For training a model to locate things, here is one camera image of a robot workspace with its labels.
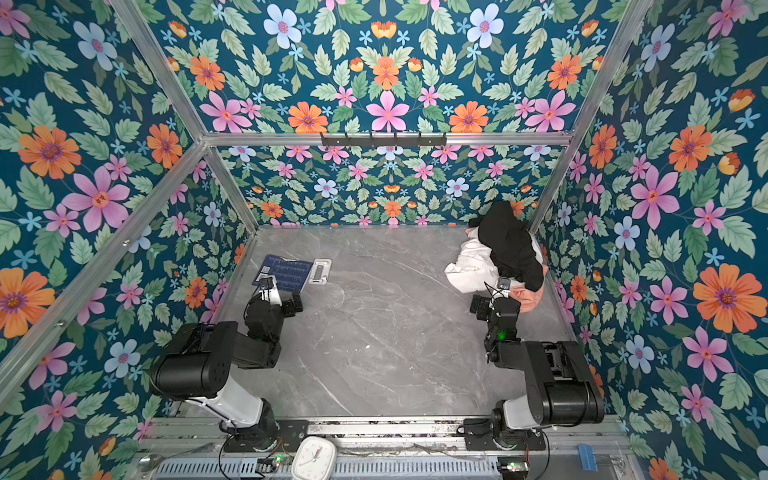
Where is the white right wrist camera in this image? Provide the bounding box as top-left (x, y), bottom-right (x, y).
top-left (496, 277), bottom-right (511, 296)

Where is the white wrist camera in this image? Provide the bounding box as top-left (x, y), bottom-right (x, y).
top-left (257, 275), bottom-right (282, 306)
top-left (496, 277), bottom-right (511, 296)

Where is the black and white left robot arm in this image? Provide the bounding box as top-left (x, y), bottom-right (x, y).
top-left (150, 292), bottom-right (309, 452)

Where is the white square timer clock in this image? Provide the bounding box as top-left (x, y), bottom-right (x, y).
top-left (291, 436), bottom-right (338, 480)

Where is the dark blue printed card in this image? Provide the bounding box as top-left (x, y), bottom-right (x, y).
top-left (252, 254), bottom-right (313, 293)

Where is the black hook rail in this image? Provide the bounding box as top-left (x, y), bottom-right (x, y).
top-left (320, 133), bottom-right (448, 148)

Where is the salmon pink cloth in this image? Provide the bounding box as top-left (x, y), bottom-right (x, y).
top-left (509, 265), bottom-right (548, 313)

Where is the white cloth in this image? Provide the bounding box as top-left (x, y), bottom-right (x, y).
top-left (444, 227), bottom-right (545, 296)

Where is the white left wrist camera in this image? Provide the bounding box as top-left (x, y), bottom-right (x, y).
top-left (257, 275), bottom-right (282, 306)

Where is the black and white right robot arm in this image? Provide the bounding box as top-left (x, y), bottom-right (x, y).
top-left (457, 295), bottom-right (605, 451)

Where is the black cloth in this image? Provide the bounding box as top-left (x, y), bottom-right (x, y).
top-left (469, 201), bottom-right (544, 292)

